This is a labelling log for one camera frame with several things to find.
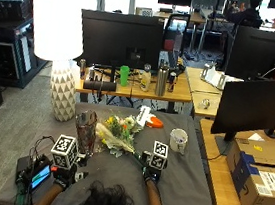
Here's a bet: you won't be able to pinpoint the person's left hand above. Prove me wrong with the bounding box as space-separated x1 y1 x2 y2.
50 151 91 192

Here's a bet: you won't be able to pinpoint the person's right hand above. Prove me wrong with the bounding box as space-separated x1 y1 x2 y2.
138 149 166 186

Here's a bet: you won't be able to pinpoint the clear glass vase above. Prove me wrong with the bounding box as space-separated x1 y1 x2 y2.
71 108 100 160

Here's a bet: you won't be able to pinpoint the yellow and white flower bouquet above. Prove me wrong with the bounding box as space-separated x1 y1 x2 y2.
91 111 150 165

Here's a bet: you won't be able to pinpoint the white marker cube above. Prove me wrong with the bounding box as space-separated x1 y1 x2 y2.
48 132 81 171
149 140 171 172

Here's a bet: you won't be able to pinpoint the white mug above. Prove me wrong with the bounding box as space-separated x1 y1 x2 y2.
167 127 191 156

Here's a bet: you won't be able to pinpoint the grey tablecloth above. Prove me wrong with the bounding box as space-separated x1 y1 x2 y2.
0 92 229 205

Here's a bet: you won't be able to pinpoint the black device with screen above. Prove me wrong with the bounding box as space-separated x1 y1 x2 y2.
12 151 55 204

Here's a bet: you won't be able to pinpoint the wooden desk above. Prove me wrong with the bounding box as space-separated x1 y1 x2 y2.
189 117 275 205
179 65 240 122
71 59 196 116

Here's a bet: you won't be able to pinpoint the black speaker bar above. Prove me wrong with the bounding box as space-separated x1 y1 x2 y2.
82 78 119 94

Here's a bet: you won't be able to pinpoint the steel drink bottle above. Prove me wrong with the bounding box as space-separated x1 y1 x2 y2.
153 60 172 98

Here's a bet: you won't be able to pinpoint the crumpled clear wrapper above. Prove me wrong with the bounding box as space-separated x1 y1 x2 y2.
197 97 212 111

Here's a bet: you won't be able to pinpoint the clear plastic bottle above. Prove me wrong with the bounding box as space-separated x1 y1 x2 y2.
139 62 154 94

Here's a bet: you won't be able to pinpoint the blue and red drink can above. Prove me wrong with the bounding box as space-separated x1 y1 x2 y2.
166 71 178 94

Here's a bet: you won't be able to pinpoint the green plastic cup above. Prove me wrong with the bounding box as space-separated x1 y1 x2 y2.
117 64 132 88

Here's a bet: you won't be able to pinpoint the white holder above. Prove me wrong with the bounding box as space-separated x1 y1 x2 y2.
198 62 245 94

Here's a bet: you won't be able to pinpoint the white paper sheet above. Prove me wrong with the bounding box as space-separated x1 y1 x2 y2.
247 131 267 143

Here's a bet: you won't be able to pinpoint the flat cardboard box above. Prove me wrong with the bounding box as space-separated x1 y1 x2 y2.
224 136 275 174

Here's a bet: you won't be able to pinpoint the cardboard box with blue tape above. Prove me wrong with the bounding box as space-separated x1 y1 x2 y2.
228 150 275 205

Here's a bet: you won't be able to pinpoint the black office chair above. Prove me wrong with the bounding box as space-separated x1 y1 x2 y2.
160 10 193 57

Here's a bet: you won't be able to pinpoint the white table lamp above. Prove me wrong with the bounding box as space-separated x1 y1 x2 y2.
17 0 91 125

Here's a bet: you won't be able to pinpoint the small white box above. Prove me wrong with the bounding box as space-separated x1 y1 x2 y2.
134 6 155 19

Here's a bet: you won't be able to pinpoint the black equipment rack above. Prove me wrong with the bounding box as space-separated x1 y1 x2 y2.
0 0 47 92

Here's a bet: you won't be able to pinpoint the orange handled scissors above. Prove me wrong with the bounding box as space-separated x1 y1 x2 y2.
145 115 166 131

